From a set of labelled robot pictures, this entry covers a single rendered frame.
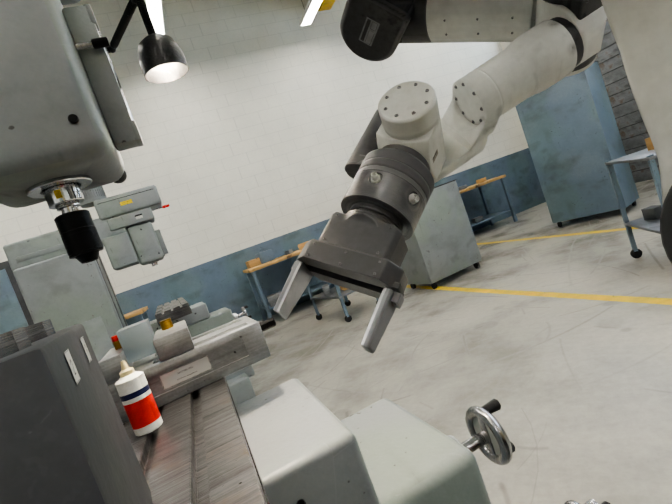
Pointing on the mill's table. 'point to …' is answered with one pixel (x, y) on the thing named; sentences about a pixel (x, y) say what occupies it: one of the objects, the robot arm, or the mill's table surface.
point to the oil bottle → (138, 400)
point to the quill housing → (47, 105)
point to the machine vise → (192, 362)
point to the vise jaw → (173, 341)
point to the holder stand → (61, 424)
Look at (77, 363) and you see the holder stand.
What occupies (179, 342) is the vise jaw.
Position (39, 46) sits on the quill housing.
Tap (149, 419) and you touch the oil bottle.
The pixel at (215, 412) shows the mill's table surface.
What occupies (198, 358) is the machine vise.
